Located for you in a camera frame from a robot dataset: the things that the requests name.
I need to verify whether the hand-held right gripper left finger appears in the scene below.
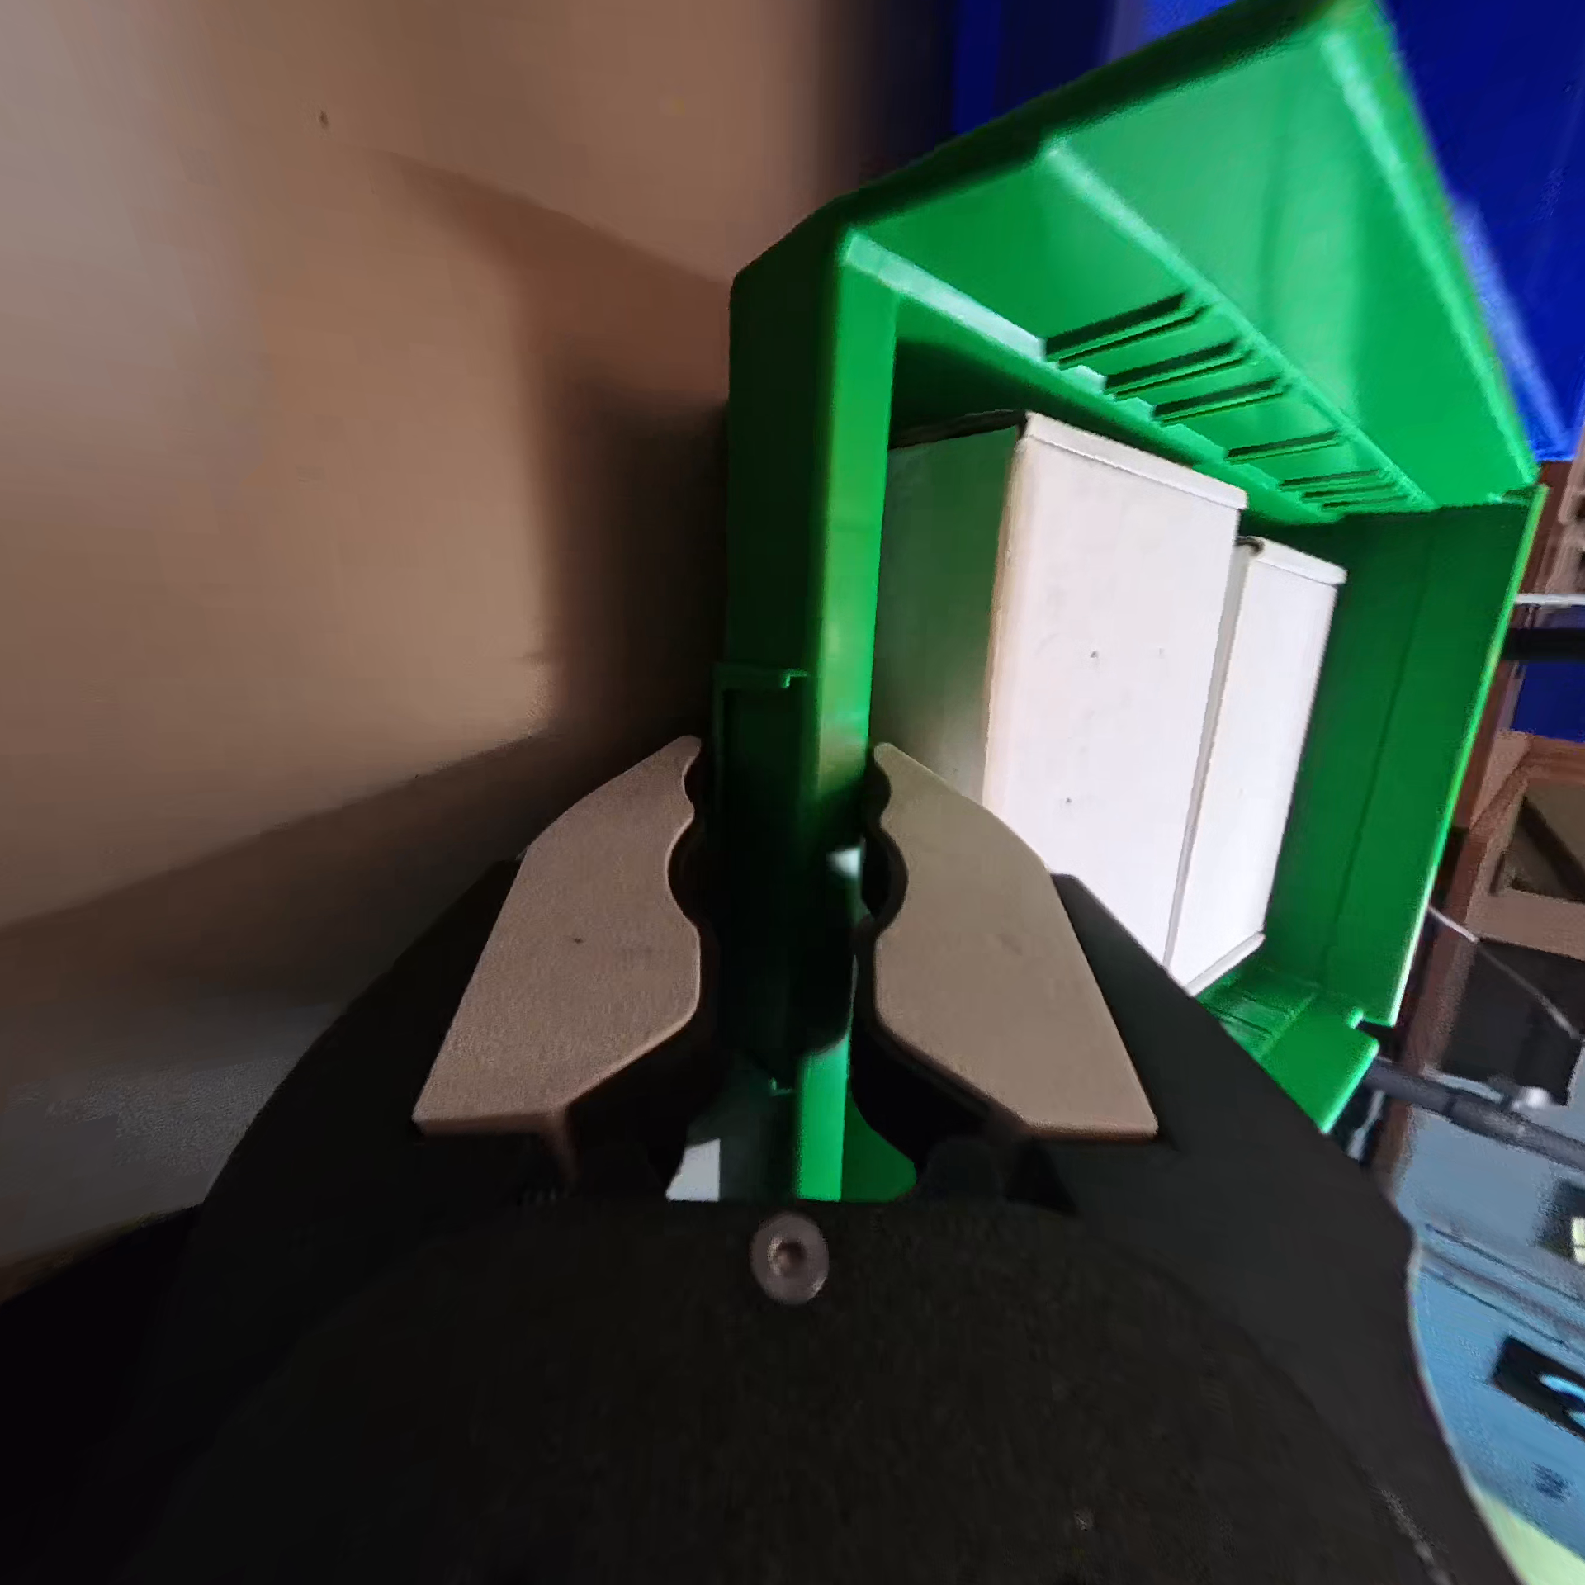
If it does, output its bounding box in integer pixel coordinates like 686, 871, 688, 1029
411, 735, 714, 1175

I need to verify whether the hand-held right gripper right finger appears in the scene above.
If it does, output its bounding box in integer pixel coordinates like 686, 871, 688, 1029
850, 743, 1162, 1143

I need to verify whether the white cardboard box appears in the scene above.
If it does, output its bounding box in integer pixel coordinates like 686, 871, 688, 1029
1169, 533, 1348, 992
871, 410, 1248, 967

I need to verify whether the green plastic bin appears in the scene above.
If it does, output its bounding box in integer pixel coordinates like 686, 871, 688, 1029
711, 0, 1548, 1201

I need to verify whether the blue plastic bin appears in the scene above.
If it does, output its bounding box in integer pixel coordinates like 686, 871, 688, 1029
950, 0, 1585, 461

